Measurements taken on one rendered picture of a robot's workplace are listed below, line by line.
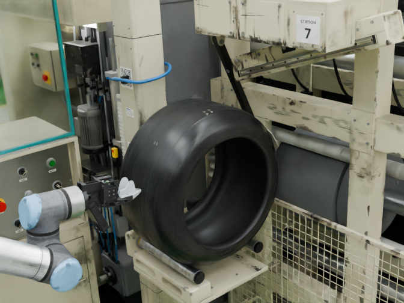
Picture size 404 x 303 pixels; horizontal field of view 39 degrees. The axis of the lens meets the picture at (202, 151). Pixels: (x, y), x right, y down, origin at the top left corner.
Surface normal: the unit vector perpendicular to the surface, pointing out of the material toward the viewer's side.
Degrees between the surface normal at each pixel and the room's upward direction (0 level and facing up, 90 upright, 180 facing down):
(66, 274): 95
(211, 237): 10
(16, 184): 90
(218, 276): 0
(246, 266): 0
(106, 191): 90
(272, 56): 90
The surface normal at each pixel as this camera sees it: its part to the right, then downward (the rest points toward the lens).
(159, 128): -0.48, -0.62
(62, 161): 0.64, 0.25
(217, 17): -0.77, 0.26
